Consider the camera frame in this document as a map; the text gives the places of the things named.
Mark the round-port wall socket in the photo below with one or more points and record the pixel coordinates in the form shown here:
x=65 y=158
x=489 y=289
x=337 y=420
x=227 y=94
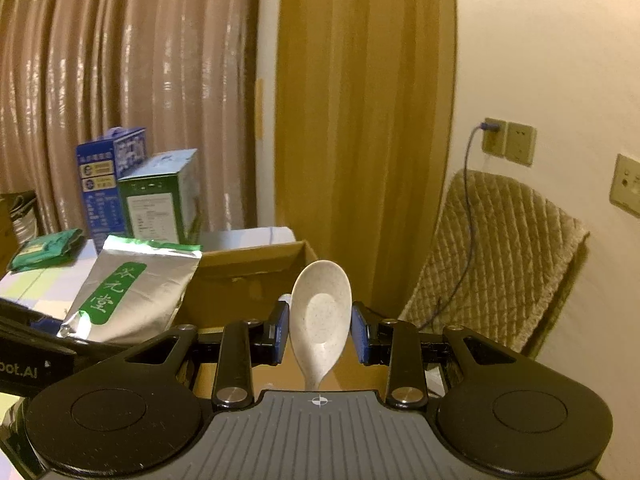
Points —
x=627 y=185

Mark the brown curtain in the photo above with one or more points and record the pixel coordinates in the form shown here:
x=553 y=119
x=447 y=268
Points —
x=130 y=85

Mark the tall blue carton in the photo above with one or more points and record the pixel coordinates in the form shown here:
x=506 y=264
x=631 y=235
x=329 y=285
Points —
x=102 y=185

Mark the empty wall socket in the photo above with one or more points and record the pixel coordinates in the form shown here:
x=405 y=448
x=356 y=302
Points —
x=520 y=144

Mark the white speckled spoon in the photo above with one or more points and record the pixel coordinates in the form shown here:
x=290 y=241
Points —
x=320 y=310

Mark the cardboard box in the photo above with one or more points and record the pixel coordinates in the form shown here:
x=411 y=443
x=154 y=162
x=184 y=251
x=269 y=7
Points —
x=235 y=280

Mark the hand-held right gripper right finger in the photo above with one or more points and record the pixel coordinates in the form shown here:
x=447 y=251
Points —
x=360 y=332

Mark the quilted chair back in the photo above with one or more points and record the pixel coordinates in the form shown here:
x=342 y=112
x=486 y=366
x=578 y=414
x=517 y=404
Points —
x=495 y=260

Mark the green carton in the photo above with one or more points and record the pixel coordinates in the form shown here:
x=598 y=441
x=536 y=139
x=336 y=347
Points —
x=155 y=195

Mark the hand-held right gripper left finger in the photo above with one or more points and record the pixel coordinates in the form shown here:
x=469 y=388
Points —
x=278 y=332

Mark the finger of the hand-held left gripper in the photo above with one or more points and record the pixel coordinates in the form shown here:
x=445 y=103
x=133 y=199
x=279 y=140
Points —
x=45 y=335

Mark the silver foil pouch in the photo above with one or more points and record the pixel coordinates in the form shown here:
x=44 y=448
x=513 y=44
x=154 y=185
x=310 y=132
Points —
x=130 y=290

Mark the wall socket with plug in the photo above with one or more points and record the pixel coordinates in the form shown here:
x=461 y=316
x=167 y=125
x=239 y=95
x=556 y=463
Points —
x=494 y=137

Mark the white bucket with papers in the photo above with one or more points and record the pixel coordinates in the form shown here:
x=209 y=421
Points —
x=24 y=217

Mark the green flat packet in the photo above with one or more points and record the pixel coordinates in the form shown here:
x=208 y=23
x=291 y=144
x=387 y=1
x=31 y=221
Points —
x=45 y=250

